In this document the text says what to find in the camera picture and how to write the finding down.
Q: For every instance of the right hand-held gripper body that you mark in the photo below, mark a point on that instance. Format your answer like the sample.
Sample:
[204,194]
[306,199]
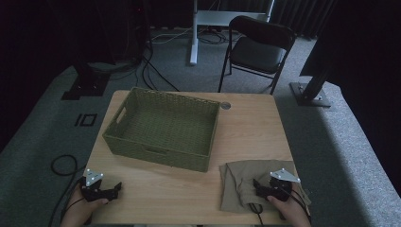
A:
[280,189]

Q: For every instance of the khaki shorts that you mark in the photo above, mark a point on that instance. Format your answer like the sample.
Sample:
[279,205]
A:
[239,186]

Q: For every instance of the green woven basket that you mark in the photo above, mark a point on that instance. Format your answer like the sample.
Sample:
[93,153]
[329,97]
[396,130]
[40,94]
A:
[164,132]

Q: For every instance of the person's right hand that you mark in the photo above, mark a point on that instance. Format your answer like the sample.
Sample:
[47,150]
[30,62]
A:
[291,211]

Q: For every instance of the person's left hand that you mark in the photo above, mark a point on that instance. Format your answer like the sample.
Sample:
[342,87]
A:
[78,209]

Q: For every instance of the grey round table grommet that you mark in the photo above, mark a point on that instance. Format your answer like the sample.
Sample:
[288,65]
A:
[225,105]

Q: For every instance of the black slanted stand with plate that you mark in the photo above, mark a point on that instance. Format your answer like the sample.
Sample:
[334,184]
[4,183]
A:
[310,93]

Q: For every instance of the black stand with square base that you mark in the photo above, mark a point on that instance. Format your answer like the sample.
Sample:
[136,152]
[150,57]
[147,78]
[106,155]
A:
[86,85]

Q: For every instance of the black folding chair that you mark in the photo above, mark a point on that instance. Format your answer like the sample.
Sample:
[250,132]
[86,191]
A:
[257,53]

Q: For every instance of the dark pleated curtain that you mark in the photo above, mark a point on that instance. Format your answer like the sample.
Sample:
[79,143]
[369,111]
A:
[302,15]

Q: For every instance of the white metal desk frame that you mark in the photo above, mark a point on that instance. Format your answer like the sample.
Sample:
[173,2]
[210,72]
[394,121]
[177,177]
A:
[217,17]

